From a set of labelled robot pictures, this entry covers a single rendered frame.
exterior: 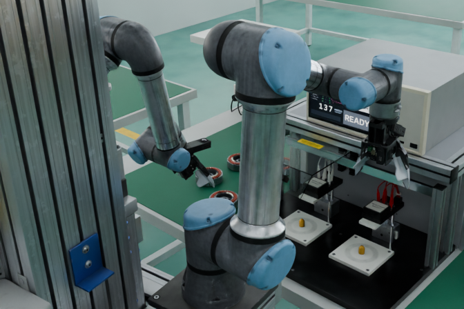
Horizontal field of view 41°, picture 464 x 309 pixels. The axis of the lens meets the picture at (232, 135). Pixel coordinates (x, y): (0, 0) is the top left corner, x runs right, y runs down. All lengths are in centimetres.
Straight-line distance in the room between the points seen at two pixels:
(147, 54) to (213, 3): 624
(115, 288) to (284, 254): 39
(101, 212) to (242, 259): 30
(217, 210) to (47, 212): 37
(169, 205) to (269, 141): 126
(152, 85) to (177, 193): 76
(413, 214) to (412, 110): 45
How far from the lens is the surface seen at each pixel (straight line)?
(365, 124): 202
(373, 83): 147
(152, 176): 261
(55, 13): 113
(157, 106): 183
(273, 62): 109
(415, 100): 190
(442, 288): 203
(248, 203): 123
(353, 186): 231
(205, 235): 134
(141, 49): 176
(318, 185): 215
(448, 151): 200
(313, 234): 214
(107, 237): 135
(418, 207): 219
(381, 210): 203
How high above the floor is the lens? 198
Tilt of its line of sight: 25 degrees down
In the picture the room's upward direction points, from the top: 2 degrees counter-clockwise
